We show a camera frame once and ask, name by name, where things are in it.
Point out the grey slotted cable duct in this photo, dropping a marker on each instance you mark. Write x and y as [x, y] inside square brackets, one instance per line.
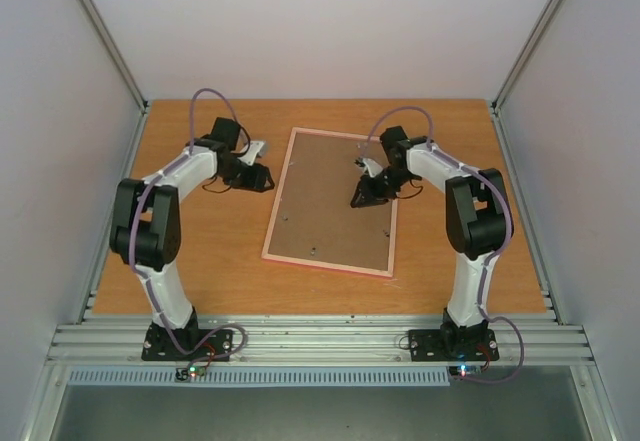
[261, 377]

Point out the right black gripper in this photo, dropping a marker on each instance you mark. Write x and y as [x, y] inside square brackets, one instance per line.
[375, 188]

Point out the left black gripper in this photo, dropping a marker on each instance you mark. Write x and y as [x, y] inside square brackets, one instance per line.
[251, 185]

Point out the small circuit board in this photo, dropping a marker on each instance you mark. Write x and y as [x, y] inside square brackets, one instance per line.
[462, 371]
[190, 373]

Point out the brown cardboard backing board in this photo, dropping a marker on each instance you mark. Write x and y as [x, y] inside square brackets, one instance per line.
[330, 201]

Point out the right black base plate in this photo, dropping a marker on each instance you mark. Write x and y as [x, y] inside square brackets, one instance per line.
[431, 345]

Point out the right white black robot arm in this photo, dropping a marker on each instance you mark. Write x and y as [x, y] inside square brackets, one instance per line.
[478, 224]

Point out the left small circuit board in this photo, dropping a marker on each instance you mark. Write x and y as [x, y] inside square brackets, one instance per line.
[190, 373]

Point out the left aluminium corner post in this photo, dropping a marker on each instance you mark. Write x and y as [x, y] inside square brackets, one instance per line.
[108, 42]

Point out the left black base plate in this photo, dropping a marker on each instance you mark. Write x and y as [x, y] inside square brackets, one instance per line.
[220, 343]

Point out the wrist white camera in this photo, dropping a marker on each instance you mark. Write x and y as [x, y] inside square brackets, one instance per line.
[256, 149]
[368, 167]

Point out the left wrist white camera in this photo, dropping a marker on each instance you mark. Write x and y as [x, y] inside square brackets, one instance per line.
[256, 149]

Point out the aluminium front rail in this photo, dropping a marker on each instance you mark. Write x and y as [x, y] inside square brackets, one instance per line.
[322, 340]

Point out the right aluminium corner post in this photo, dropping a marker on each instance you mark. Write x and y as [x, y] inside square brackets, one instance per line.
[532, 43]

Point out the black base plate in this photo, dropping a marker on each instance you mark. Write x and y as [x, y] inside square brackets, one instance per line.
[431, 345]
[220, 343]

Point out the pink wooden picture frame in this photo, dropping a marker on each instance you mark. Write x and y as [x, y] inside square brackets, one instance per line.
[275, 221]

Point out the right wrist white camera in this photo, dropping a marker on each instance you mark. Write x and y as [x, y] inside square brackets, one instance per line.
[368, 167]

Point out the right small circuit board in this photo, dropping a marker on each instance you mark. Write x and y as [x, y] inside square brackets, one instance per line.
[462, 371]

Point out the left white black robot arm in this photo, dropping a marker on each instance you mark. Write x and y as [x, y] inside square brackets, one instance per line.
[146, 230]

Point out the aluminium corner post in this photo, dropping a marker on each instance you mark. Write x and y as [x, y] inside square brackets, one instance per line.
[532, 43]
[108, 42]

